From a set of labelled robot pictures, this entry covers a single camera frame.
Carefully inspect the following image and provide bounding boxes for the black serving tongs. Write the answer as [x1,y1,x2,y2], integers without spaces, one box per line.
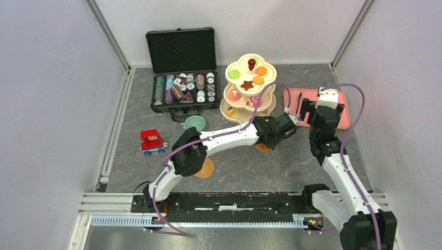
[295,91,303,127]

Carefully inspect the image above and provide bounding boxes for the plain round wooden coaster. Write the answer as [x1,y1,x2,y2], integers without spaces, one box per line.
[255,144,272,152]

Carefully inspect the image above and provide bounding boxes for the orange macaron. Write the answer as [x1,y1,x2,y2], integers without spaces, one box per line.
[253,76,264,85]

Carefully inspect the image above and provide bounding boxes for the orange flower cookie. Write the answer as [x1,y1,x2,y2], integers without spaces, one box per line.
[256,66,268,76]

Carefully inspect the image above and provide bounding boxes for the chocolate star cookie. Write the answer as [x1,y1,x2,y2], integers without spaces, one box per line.
[240,81,254,91]

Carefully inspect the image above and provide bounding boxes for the pink cupcake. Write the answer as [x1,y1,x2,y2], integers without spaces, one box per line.
[227,89,242,102]

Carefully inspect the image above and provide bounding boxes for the yellow roll cake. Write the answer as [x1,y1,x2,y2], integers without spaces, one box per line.
[226,107,239,117]

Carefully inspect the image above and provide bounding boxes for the patterned round wooden coaster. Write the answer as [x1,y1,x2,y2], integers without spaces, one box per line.
[194,158,215,179]

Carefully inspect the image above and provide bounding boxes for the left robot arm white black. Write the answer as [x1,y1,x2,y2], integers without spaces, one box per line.
[143,112,299,212]

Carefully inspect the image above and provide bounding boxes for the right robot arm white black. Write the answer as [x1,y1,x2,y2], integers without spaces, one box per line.
[300,98,397,249]

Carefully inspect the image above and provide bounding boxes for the pink plastic tray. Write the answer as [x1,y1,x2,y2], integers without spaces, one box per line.
[283,87,351,130]

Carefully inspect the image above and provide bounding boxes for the cream three-tier serving stand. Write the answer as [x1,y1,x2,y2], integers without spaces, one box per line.
[219,54,277,124]

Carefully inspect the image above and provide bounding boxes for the green teacup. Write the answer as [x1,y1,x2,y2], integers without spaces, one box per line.
[181,115,206,132]

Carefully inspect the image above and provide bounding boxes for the triangular all-in button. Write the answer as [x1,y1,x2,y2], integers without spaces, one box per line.
[180,92,194,103]

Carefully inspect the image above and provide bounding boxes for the black poker chip case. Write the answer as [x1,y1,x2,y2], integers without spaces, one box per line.
[145,27,220,113]

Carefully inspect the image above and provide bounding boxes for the red toy brick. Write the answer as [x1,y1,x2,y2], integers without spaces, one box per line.
[140,129,164,151]

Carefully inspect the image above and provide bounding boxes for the small toy car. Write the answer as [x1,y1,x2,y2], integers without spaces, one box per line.
[140,142,168,156]

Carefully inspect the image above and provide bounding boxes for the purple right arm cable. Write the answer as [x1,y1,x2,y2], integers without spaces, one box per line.
[307,83,382,250]

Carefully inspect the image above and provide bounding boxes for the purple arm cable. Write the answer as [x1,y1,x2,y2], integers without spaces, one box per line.
[145,81,292,237]
[307,83,382,250]

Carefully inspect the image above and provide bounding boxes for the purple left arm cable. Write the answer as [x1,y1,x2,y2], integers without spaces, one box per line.
[145,81,292,237]

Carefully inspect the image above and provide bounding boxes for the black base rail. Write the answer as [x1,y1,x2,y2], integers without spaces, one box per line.
[131,192,324,224]

